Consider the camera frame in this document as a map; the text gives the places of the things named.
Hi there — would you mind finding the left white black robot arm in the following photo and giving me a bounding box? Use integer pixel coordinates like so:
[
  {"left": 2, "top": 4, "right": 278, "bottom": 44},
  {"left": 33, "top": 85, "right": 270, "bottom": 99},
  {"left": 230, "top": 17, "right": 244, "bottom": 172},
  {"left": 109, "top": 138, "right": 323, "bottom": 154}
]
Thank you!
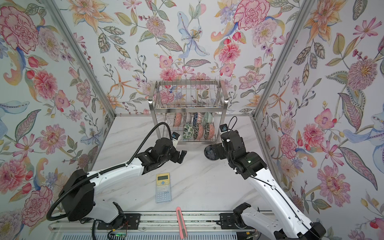
[{"left": 60, "top": 138, "right": 187, "bottom": 227}]

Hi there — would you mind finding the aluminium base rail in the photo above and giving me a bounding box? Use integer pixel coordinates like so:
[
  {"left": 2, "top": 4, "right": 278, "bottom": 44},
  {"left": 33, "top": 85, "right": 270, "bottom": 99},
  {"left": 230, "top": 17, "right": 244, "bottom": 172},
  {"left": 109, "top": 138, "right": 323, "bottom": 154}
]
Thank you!
[{"left": 49, "top": 208, "right": 285, "bottom": 235}]

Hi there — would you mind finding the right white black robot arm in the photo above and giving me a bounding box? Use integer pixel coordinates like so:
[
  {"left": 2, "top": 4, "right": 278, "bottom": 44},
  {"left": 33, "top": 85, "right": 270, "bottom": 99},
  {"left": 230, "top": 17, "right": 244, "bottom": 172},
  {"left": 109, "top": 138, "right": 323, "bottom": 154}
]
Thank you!
[{"left": 211, "top": 125, "right": 326, "bottom": 240}]

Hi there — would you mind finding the pink utility knife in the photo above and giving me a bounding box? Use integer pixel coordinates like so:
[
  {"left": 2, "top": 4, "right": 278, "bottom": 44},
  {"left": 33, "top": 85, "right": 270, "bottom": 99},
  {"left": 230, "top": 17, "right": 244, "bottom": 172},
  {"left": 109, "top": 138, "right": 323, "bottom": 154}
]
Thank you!
[{"left": 176, "top": 207, "right": 188, "bottom": 240}]

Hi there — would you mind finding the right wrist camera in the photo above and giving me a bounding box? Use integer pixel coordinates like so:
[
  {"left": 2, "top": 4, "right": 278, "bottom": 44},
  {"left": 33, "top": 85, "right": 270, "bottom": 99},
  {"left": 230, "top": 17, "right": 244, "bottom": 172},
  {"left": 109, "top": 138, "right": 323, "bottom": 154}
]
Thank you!
[{"left": 220, "top": 124, "right": 229, "bottom": 133}]

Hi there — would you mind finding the blue patterned ceramic bowl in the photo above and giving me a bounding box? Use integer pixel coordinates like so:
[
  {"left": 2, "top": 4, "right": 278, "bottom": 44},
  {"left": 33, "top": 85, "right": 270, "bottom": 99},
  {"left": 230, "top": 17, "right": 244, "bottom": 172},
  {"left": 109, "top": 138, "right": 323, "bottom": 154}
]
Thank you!
[{"left": 192, "top": 112, "right": 204, "bottom": 126}]

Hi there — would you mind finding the black white floral bowl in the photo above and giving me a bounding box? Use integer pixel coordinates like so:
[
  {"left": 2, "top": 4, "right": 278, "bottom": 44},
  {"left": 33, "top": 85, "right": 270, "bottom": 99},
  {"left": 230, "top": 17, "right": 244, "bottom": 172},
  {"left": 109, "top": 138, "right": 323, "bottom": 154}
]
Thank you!
[
  {"left": 204, "top": 123, "right": 215, "bottom": 140},
  {"left": 194, "top": 124, "right": 205, "bottom": 140},
  {"left": 174, "top": 113, "right": 183, "bottom": 127}
]

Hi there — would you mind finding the yellow blue calculator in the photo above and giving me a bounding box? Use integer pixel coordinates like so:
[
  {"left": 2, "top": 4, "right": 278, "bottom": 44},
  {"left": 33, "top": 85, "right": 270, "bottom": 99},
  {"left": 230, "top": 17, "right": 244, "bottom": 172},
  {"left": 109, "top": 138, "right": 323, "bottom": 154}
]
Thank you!
[{"left": 155, "top": 173, "right": 172, "bottom": 204}]

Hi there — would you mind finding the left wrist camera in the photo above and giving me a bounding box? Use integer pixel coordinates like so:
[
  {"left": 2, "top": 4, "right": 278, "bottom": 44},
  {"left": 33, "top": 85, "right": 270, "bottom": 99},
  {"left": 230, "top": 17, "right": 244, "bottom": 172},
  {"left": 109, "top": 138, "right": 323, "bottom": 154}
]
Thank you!
[{"left": 172, "top": 132, "right": 180, "bottom": 147}]

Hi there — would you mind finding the purple striped bowl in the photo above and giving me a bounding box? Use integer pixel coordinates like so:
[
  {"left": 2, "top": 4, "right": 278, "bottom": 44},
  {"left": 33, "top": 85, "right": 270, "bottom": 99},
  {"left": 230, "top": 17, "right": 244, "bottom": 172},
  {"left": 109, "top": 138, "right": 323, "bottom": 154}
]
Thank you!
[{"left": 185, "top": 113, "right": 193, "bottom": 124}]

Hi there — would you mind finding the green leaf pattern bowl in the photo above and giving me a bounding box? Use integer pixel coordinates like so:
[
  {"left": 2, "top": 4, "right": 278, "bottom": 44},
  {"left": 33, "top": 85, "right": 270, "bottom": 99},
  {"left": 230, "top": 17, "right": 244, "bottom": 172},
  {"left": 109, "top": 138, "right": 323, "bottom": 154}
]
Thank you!
[{"left": 183, "top": 123, "right": 194, "bottom": 140}]

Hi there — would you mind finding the dark blue ceramic bowl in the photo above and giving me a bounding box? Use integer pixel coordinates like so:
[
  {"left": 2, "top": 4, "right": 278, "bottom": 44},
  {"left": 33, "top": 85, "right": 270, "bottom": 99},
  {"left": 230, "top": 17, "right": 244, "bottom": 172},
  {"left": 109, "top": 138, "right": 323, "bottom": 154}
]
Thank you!
[{"left": 204, "top": 144, "right": 222, "bottom": 161}]

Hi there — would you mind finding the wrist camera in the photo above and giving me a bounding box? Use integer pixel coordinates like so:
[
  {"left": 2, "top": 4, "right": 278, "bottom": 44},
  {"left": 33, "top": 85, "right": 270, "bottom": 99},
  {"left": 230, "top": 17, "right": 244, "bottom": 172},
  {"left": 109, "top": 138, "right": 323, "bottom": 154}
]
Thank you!
[
  {"left": 220, "top": 124, "right": 229, "bottom": 133},
  {"left": 172, "top": 132, "right": 180, "bottom": 147}
]

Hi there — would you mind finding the pale green ceramic bowl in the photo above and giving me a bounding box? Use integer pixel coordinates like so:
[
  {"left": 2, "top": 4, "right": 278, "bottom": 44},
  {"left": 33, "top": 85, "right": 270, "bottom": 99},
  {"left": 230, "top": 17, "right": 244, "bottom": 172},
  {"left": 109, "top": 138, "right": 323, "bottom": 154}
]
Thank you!
[{"left": 202, "top": 112, "right": 214, "bottom": 126}]

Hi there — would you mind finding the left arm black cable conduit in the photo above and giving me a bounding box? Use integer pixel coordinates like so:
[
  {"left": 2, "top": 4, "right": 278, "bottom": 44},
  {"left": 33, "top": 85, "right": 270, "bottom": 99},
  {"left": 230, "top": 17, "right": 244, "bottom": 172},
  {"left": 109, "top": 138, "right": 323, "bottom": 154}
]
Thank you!
[{"left": 45, "top": 121, "right": 173, "bottom": 222}]

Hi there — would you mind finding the steel two-tier dish rack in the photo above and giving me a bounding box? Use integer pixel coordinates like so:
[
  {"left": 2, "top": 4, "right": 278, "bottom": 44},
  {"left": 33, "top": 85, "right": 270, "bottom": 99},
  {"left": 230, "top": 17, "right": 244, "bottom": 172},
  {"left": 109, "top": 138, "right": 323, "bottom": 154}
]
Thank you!
[{"left": 149, "top": 80, "right": 230, "bottom": 144}]

